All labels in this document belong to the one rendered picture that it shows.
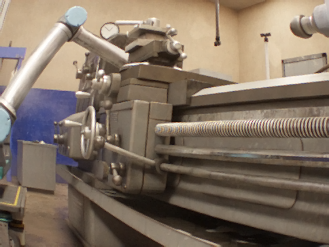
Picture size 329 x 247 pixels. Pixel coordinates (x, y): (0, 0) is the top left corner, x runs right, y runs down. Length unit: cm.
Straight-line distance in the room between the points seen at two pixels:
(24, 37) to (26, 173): 238
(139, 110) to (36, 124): 431
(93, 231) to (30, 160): 212
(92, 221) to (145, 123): 100
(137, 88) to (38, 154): 293
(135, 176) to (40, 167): 297
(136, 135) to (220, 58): 545
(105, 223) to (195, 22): 490
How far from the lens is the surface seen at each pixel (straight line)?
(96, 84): 143
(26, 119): 551
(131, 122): 127
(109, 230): 219
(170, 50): 136
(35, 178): 418
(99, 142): 118
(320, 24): 108
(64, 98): 560
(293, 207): 84
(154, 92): 135
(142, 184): 129
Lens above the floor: 66
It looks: 3 degrees up
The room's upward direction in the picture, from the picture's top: 5 degrees clockwise
